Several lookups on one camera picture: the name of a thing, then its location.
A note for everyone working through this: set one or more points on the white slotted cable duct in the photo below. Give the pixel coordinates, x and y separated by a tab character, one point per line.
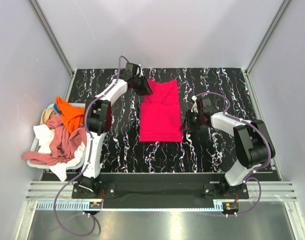
109	206

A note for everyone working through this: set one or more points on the small control board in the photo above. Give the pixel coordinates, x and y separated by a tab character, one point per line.
230	208
96	204

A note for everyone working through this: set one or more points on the aluminium frame post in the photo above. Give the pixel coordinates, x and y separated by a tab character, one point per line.
285	4
51	36

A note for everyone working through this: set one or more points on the beige garment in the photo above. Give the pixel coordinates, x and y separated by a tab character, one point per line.
47	114

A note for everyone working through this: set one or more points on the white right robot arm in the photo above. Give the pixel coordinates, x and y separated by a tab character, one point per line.
253	146

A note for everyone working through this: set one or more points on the bright pink t-shirt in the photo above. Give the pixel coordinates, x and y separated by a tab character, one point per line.
160	114

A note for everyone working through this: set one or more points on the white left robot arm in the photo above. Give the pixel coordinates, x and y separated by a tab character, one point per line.
98	120

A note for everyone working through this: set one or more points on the blue garment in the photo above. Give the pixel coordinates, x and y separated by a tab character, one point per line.
57	109

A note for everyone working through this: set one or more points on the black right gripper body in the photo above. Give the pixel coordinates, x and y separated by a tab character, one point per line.
196	121

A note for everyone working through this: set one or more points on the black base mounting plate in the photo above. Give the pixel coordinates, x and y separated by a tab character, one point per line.
157	195

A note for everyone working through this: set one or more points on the left aluminium frame post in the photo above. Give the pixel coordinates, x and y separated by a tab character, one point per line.
51	36

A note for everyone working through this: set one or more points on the aluminium front rail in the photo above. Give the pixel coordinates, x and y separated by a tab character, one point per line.
268	190

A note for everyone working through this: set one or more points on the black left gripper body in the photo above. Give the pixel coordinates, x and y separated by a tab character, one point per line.
140	84

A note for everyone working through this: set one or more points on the orange t-shirt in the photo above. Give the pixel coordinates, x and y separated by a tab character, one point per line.
72	117

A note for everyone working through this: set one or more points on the dusty pink garment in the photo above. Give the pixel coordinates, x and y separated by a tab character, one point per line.
57	145

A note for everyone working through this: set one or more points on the right aluminium frame post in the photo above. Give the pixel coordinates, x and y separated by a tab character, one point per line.
285	4

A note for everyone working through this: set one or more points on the left small control board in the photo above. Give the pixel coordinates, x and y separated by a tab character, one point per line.
96	204

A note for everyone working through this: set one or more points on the white garment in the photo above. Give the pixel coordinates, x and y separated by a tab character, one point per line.
60	169

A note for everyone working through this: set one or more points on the white plastic laundry basket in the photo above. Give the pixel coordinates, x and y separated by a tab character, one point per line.
35	147

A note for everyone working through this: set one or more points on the right small control board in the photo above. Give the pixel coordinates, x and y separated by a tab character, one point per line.
230	208

